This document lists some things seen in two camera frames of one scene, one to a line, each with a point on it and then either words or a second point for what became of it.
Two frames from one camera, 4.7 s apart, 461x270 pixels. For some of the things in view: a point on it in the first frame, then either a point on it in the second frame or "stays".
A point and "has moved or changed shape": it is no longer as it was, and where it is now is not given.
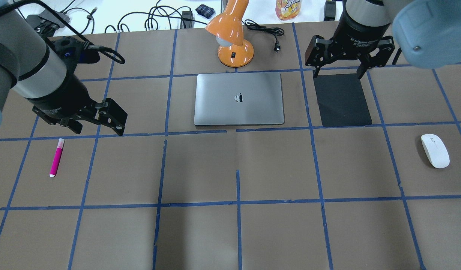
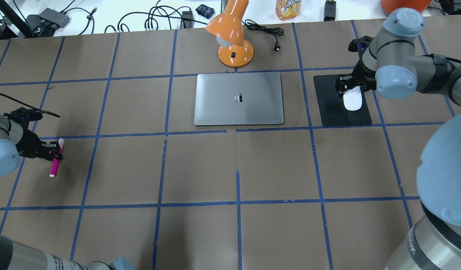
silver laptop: (238, 98) stays
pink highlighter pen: (57, 157) stays
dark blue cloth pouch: (205, 11) stays
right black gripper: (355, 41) → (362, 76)
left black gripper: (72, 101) → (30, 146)
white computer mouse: (436, 151) has moved or changed shape
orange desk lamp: (234, 51) stays
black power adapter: (187, 24) stays
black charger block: (329, 11) stays
